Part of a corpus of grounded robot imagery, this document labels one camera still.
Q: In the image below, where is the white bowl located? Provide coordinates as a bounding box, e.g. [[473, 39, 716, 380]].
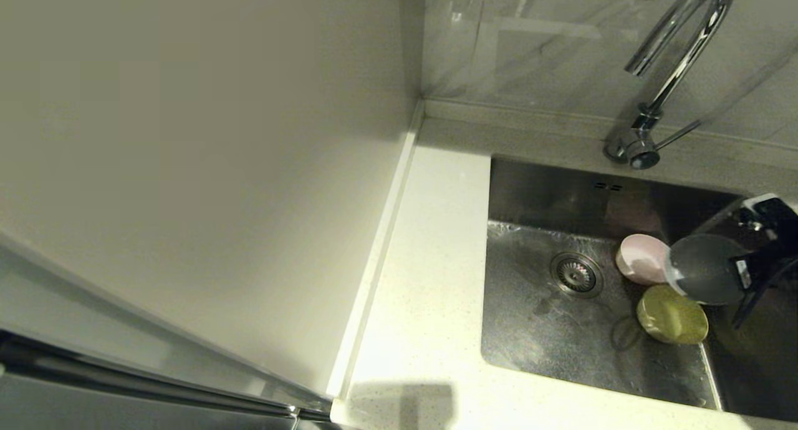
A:
[[663, 233, 749, 307]]

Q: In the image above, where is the yellow-green bowl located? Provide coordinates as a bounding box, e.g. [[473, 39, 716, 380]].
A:
[[636, 284, 709, 345]]

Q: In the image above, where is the pink bowl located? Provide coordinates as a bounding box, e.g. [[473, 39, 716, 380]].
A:
[[616, 234, 673, 286]]

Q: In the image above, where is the chrome gooseneck faucet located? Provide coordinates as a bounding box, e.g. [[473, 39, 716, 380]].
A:
[[605, 0, 739, 171]]

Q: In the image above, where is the metal sink drain strainer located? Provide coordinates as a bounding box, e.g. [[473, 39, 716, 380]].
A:
[[550, 252, 605, 300]]

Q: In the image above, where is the stainless steel sink basin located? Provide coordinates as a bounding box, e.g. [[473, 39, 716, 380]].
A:
[[480, 156, 798, 421]]

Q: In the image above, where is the white trim strip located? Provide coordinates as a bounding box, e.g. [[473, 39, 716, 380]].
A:
[[327, 103, 425, 398]]

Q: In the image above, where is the white tall cabinet side panel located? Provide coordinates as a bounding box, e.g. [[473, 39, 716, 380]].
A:
[[0, 0, 425, 399]]

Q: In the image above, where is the stainless steel appliance door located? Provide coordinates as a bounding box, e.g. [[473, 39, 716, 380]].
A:
[[0, 231, 331, 430]]

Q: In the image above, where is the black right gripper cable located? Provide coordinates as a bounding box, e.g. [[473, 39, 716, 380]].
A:
[[731, 265, 789, 331]]

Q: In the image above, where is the metal appliance door handle bar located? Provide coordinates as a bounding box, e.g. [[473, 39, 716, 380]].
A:
[[0, 333, 331, 422]]

